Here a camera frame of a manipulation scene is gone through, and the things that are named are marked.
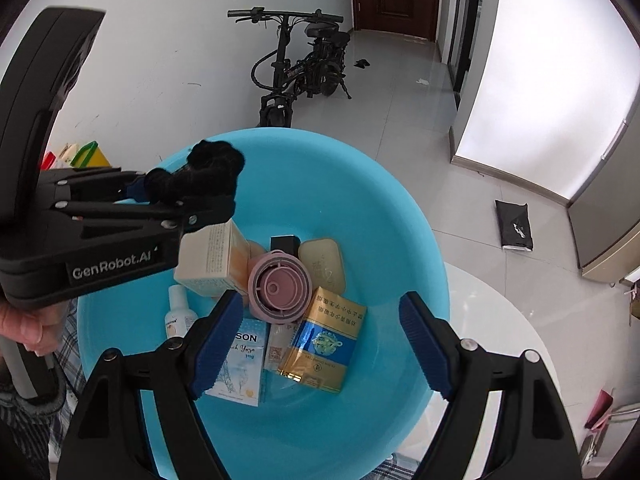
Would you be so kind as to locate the small white bottle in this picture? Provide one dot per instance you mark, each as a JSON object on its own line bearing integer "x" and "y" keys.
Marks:
{"x": 179, "y": 315}

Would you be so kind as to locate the black framed glass door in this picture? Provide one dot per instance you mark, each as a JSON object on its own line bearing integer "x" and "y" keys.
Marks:
{"x": 462, "y": 15}

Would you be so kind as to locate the blue plastic basin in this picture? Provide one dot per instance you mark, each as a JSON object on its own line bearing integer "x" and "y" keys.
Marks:
{"x": 380, "y": 240}

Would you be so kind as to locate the pink cup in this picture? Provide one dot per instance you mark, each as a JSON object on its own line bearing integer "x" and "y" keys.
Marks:
{"x": 279, "y": 287}

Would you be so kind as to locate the gold grey refrigerator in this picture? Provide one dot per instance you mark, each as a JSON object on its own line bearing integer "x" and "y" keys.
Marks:
{"x": 605, "y": 195}

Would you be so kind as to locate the light blue cigarette box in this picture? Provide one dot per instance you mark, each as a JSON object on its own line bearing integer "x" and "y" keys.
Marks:
{"x": 240, "y": 365}

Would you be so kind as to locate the cream cardboard box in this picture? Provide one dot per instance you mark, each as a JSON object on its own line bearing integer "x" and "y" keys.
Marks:
{"x": 212, "y": 260}

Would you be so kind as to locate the small black floor item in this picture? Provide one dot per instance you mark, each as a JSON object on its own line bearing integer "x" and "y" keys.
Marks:
{"x": 362, "y": 63}

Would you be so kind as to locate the person's left hand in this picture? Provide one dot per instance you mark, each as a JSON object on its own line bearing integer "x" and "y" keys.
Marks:
{"x": 30, "y": 327}

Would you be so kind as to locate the black bag on floor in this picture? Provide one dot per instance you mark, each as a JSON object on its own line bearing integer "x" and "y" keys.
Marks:
{"x": 515, "y": 225}

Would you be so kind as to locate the blue plaid cloth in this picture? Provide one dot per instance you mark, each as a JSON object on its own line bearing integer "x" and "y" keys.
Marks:
{"x": 72, "y": 360}

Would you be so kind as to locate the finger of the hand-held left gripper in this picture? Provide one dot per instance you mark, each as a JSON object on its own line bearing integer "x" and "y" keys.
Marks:
{"x": 125, "y": 215}
{"x": 135, "y": 191}

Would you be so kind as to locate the amber soap box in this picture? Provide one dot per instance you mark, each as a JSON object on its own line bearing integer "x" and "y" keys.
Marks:
{"x": 322, "y": 264}

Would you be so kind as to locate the black folding bicycle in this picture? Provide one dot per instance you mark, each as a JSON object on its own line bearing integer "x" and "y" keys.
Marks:
{"x": 300, "y": 65}

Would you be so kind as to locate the milk drink bottle red cap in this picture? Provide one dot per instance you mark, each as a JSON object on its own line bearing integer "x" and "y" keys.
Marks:
{"x": 48, "y": 160}

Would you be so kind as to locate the small black box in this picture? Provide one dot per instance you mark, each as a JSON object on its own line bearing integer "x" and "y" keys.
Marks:
{"x": 283, "y": 243}

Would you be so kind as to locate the white round desktop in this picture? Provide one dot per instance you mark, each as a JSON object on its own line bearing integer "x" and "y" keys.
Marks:
{"x": 480, "y": 335}

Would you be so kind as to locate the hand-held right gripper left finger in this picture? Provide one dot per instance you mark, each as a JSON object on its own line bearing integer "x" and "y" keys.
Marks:
{"x": 217, "y": 345}

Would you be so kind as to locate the gold box blue emblem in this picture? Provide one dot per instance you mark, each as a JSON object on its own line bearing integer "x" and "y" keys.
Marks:
{"x": 322, "y": 345}

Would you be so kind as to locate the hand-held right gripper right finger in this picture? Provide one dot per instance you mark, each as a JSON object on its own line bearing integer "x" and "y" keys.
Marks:
{"x": 427, "y": 350}

